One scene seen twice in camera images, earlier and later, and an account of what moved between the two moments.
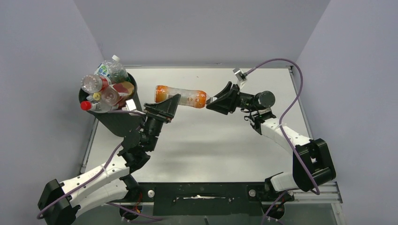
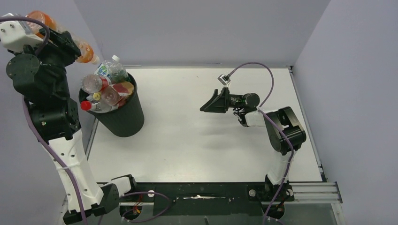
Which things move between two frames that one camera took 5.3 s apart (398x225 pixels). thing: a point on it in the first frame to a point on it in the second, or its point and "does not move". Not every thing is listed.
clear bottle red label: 98,107 does not move
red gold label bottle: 116,94 does not move
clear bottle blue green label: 108,67 does not move
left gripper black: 166,108 to 61,43
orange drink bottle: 192,98 to 87,56
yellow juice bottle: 96,96 does not move
